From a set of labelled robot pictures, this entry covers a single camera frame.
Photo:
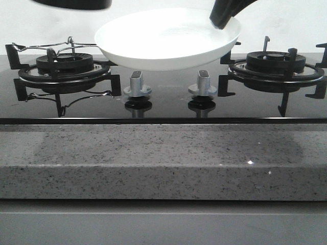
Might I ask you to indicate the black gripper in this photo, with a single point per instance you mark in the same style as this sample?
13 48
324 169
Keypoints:
224 10

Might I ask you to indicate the white round plate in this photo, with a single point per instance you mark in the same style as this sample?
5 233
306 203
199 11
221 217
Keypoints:
166 39

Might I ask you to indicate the black frying pan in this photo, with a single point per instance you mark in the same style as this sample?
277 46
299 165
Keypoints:
77 4

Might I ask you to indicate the black right burner head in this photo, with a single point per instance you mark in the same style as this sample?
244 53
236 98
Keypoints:
269 62

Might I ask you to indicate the black burner head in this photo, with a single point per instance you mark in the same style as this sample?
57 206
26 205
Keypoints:
269 62
67 63

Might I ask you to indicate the silver right stove knob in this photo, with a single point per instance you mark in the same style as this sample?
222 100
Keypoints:
203 86

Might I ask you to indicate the silver stove knob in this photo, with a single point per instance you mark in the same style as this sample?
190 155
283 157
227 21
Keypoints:
203 86
137 87

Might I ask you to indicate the black glass gas hob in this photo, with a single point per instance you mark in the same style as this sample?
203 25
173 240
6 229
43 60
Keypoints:
169 102

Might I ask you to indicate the black right pan support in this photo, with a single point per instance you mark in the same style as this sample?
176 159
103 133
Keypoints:
300 74

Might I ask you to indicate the black pan support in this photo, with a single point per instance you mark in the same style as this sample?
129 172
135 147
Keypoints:
300 74
32 85

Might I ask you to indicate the silver left stove knob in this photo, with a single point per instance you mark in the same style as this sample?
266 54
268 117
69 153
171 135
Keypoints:
137 87

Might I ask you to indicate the black left burner head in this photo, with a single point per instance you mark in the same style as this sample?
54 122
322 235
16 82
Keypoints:
67 63

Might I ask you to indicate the black left pan support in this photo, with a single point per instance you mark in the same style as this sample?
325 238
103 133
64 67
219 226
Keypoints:
32 85

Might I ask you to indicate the grey cabinet front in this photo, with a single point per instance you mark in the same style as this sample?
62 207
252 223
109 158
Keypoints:
162 222

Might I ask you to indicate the chrome wire pan rack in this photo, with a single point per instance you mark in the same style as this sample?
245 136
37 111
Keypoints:
70 45

